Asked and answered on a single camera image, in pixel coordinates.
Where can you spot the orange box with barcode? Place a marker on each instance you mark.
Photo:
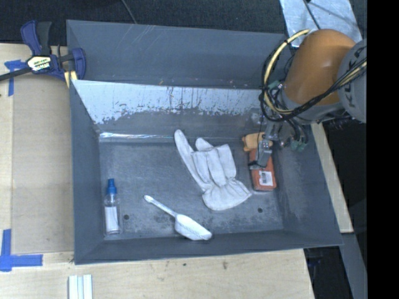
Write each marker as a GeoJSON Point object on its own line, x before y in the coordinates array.
{"type": "Point", "coordinates": [265, 179]}

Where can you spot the white plastic scoop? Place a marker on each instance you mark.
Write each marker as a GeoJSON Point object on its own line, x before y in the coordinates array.
{"type": "Point", "coordinates": [190, 227]}

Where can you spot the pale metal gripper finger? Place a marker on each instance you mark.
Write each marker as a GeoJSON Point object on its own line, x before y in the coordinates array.
{"type": "Point", "coordinates": [267, 154]}
{"type": "Point", "coordinates": [260, 156]}

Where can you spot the clear spray bottle blue cap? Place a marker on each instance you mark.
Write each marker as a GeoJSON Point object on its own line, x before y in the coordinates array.
{"type": "Point", "coordinates": [112, 210]}

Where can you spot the white cloth glove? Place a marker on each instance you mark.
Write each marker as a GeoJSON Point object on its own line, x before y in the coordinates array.
{"type": "Point", "coordinates": [215, 173]}

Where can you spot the grey metal bin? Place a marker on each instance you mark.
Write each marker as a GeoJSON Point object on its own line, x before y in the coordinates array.
{"type": "Point", "coordinates": [156, 167]}

